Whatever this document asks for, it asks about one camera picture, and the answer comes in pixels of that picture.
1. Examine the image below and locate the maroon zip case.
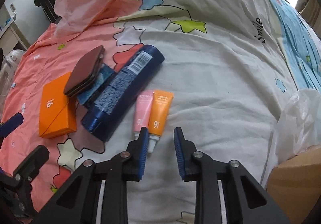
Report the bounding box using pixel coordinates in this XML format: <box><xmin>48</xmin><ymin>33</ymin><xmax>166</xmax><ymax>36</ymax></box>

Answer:
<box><xmin>63</xmin><ymin>45</ymin><xmax>105</xmax><ymax>98</ymax></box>

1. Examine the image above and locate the dark blue lotion tube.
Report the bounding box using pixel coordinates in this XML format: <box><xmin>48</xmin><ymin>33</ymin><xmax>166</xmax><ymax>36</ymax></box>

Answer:
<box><xmin>81</xmin><ymin>45</ymin><xmax>164</xmax><ymax>143</ymax></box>

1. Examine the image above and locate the wooden side desk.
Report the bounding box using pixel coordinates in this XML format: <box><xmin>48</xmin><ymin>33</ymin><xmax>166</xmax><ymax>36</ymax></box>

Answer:
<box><xmin>0</xmin><ymin>5</ymin><xmax>30</xmax><ymax>56</ymax></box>

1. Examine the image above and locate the white plastic bag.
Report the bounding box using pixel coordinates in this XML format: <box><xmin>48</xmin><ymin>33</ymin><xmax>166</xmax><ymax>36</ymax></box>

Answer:
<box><xmin>274</xmin><ymin>89</ymin><xmax>320</xmax><ymax>164</ymax></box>

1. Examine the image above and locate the blue starry night book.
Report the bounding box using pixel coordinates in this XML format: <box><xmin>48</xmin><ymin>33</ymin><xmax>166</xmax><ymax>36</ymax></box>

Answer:
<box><xmin>77</xmin><ymin>63</ymin><xmax>116</xmax><ymax>109</ymax></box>

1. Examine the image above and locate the clear plastic storage bag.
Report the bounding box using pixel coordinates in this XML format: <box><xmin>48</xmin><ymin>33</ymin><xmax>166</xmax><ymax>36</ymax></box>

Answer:
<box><xmin>0</xmin><ymin>50</ymin><xmax>25</xmax><ymax>116</ymax></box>

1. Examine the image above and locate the orange cardboard box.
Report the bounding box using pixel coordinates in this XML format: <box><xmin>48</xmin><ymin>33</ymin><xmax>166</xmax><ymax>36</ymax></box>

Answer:
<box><xmin>39</xmin><ymin>72</ymin><xmax>77</xmax><ymax>139</ymax></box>

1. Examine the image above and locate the brown cardboard box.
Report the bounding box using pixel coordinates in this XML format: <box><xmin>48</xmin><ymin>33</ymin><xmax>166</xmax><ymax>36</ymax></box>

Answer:
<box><xmin>267</xmin><ymin>145</ymin><xmax>320</xmax><ymax>223</ymax></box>

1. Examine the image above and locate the cartoon star bed quilt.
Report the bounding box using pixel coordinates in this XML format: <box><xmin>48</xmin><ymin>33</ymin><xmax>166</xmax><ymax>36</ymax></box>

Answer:
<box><xmin>1</xmin><ymin>0</ymin><xmax>320</xmax><ymax>223</ymax></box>

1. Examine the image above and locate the orange small cream tube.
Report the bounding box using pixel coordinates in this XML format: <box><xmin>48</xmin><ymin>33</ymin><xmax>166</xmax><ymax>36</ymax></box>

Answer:
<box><xmin>148</xmin><ymin>90</ymin><xmax>174</xmax><ymax>153</ymax></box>

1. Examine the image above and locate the pink small cream tube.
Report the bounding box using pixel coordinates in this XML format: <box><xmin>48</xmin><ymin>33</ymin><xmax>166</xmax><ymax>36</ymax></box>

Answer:
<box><xmin>133</xmin><ymin>90</ymin><xmax>153</xmax><ymax>139</ymax></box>

